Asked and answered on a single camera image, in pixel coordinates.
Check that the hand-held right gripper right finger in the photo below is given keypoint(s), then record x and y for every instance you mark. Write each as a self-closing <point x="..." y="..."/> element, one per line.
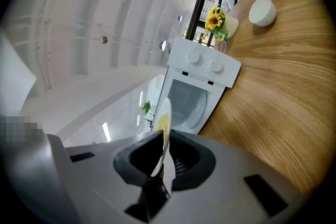
<point x="223" y="191"/>

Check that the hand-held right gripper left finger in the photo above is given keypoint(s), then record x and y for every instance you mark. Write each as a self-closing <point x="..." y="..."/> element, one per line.
<point x="105" y="178"/>

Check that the white plate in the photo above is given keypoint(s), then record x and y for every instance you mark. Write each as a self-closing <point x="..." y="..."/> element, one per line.
<point x="165" y="108"/>

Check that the white microwave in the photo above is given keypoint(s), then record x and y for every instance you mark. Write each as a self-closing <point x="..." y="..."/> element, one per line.
<point x="204" y="65"/>

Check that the ceiling light panel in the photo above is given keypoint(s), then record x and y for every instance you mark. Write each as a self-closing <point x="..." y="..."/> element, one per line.
<point x="105" y="131"/>

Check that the green potted plant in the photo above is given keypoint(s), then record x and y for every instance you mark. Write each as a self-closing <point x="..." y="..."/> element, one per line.
<point x="146" y="108"/>

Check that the person's head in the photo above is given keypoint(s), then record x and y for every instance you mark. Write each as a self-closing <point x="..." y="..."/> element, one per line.
<point x="21" y="129"/>

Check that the wooden table with white legs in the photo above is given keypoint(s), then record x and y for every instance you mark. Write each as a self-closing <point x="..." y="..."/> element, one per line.
<point x="275" y="86"/>

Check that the round ceiling sensor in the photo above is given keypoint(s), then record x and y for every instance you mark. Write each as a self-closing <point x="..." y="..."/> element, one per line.
<point x="104" y="39"/>

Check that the sunflower bouquet in vase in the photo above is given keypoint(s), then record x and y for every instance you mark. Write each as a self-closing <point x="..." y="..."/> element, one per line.
<point x="214" y="21"/>

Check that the white bowl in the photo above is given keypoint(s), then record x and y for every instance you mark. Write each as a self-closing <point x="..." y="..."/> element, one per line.
<point x="262" y="11"/>

